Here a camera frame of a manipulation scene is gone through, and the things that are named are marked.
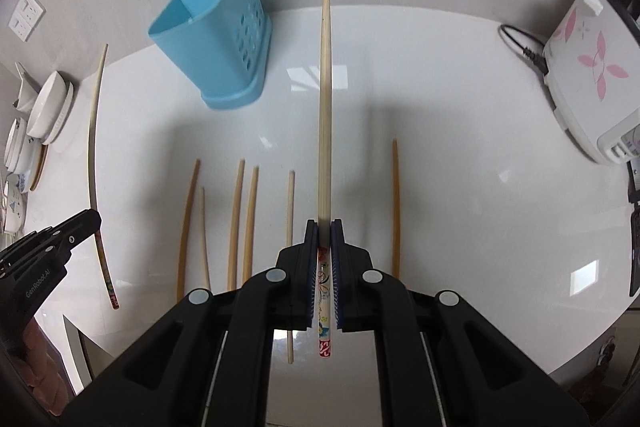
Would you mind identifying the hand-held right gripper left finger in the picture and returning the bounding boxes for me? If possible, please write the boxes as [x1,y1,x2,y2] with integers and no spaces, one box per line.
[52,219,321,427]

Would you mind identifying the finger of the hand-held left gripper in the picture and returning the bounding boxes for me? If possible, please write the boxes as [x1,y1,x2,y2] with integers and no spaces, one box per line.
[48,209,103,259]
[0,229,55,270]

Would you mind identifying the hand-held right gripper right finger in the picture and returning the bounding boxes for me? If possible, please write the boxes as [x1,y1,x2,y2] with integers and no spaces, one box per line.
[330,219,592,427]

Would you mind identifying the pale wooden chopstick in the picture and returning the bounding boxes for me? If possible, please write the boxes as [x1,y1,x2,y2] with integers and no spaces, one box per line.
[286,170,296,365]

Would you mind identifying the brown wooden chopstick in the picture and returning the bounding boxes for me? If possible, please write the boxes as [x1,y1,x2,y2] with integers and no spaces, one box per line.
[242,166,260,285]
[176,159,201,302]
[227,159,246,292]
[390,139,401,279]

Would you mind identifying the long patterned-end wooden chopstick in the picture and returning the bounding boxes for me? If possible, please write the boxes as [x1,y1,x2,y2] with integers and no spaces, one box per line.
[87,43,121,311]

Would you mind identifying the floral-end wooden chopstick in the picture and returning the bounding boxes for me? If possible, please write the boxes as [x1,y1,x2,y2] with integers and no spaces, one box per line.
[316,0,335,359]

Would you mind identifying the blue plastic utensil holder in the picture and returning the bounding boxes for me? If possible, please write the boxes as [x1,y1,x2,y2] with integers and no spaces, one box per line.
[148,0,272,110]

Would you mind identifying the person's left forearm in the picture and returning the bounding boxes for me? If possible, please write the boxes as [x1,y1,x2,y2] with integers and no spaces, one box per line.
[20,319,68,410]

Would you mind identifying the blue patterned white bowl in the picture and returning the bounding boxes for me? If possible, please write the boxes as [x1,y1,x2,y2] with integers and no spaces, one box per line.
[1,176,27,234]

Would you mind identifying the round wooden board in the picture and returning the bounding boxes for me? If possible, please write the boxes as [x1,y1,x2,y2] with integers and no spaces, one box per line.
[29,144,49,192]

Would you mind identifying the white ribbed plate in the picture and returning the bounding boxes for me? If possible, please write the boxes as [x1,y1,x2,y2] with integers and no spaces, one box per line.
[41,82,76,146]

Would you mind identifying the large white bowl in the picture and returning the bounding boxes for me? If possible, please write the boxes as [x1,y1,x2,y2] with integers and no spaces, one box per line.
[26,71,69,138]

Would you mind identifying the small white bowl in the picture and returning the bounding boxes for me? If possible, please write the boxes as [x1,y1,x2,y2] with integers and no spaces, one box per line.
[12,62,37,111]

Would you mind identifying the black device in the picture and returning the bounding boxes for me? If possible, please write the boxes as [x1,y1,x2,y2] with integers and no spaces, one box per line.
[625,157,640,299]

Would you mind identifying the white floral rice cooker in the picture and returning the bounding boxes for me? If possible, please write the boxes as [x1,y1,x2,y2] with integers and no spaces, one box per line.
[542,0,640,166]

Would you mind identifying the white wall socket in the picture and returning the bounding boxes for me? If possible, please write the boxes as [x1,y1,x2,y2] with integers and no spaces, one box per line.
[8,0,46,42]

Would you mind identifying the black power cable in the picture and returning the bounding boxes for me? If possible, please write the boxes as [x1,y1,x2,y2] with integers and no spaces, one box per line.
[499,24,549,76]

